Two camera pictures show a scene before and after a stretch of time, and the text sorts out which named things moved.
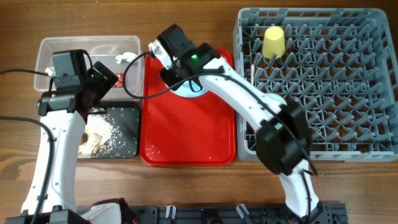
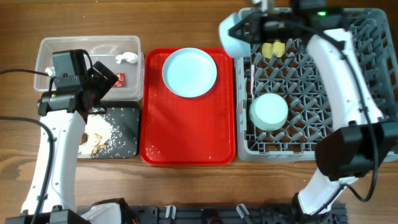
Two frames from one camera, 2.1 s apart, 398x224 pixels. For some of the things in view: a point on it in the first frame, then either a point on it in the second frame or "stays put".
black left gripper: [104, 84] stays put
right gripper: [168, 75] to [256, 30]
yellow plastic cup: [274, 42] stays put
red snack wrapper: [119, 83] stays put
